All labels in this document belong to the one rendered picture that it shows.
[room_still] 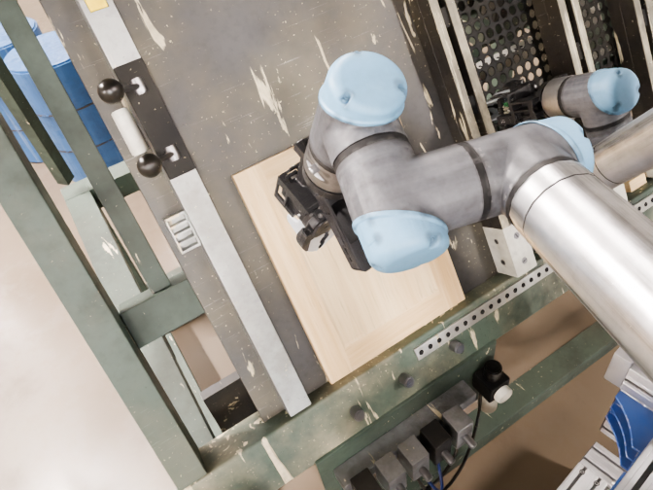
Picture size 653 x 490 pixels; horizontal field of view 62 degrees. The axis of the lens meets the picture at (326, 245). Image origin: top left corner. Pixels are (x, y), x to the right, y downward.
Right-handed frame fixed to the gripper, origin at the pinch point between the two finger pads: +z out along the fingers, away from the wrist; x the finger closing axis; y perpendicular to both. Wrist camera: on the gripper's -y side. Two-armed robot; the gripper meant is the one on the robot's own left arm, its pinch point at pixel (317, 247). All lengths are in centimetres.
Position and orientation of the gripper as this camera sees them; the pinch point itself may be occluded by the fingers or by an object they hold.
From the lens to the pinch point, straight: 78.9
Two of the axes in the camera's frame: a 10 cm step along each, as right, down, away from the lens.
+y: -6.2, -7.6, 1.9
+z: -1.8, 3.8, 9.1
